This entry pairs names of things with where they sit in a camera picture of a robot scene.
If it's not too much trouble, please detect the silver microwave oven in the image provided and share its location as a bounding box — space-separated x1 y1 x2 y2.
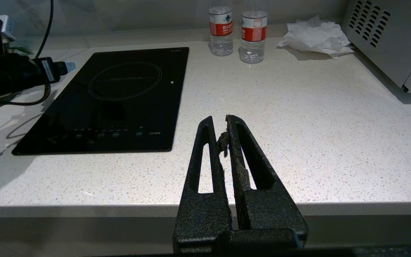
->
341 0 411 95

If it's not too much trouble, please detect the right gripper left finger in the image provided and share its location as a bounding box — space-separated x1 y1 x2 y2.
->
172 116 233 253

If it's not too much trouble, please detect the clear water bottle red label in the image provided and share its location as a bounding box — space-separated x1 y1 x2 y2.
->
240 10 268 64
209 6 234 57

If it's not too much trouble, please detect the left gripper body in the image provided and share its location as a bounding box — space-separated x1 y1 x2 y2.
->
0 53 62 105

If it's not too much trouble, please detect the black cable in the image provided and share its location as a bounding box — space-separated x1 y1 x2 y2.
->
34 0 55 60
0 83 52 106

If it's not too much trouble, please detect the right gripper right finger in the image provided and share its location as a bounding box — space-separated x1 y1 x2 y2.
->
218 114 309 248

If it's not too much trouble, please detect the crumpled white paper towel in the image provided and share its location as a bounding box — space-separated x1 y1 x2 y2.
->
277 15 355 59

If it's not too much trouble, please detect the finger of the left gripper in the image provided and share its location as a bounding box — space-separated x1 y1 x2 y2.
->
60 61 77 75

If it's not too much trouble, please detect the black induction cooktop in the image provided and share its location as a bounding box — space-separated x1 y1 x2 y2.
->
12 47 189 156

